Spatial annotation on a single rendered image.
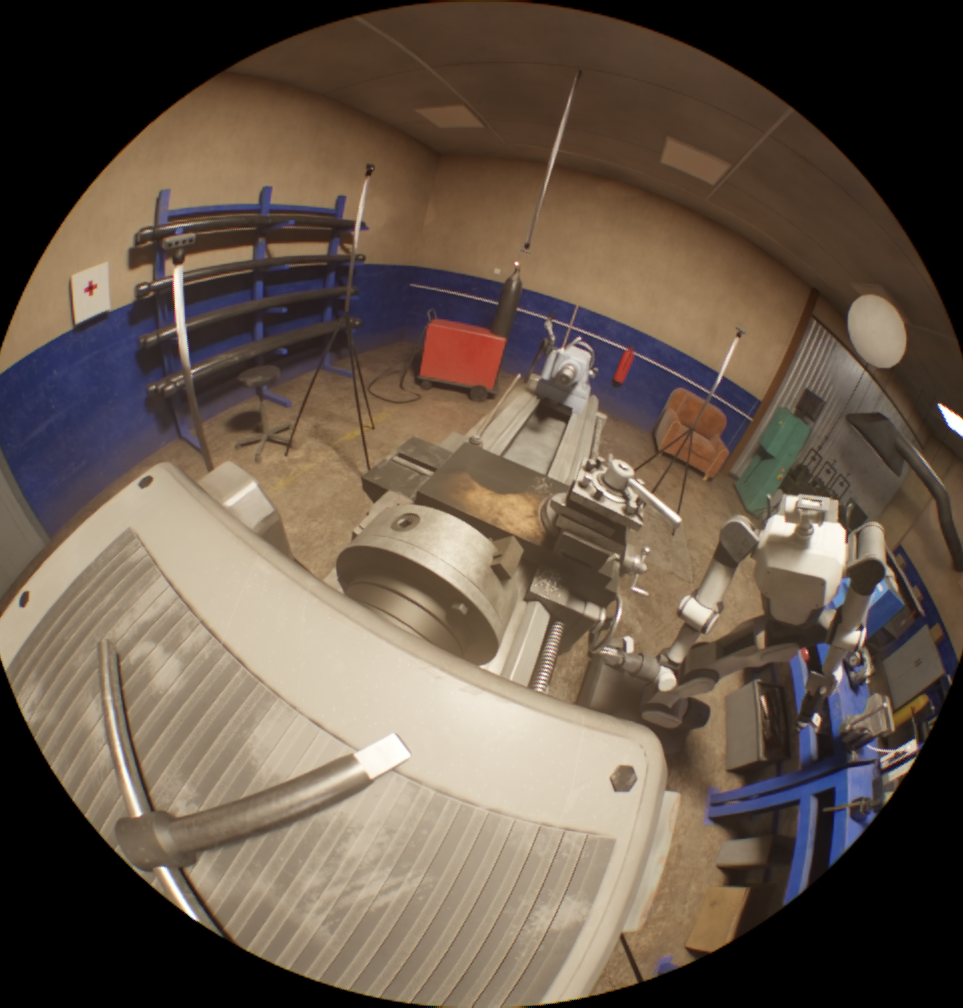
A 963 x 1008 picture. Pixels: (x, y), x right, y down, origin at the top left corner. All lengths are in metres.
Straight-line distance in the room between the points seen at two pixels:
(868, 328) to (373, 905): 4.22
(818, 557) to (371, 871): 0.94
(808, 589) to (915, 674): 5.91
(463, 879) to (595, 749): 0.09
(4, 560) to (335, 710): 3.46
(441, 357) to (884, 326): 4.79
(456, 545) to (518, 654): 0.41
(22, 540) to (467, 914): 3.43
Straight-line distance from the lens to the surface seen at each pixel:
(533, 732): 0.16
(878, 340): 4.12
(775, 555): 0.95
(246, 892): 0.18
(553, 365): 1.81
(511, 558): 0.39
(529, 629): 0.76
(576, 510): 0.70
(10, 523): 3.39
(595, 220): 5.00
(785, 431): 4.86
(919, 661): 6.81
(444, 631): 0.37
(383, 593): 0.37
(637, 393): 5.00
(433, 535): 0.37
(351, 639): 0.17
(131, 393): 3.24
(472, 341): 3.62
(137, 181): 3.26
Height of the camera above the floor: 1.49
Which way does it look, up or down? 40 degrees down
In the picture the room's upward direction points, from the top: 17 degrees clockwise
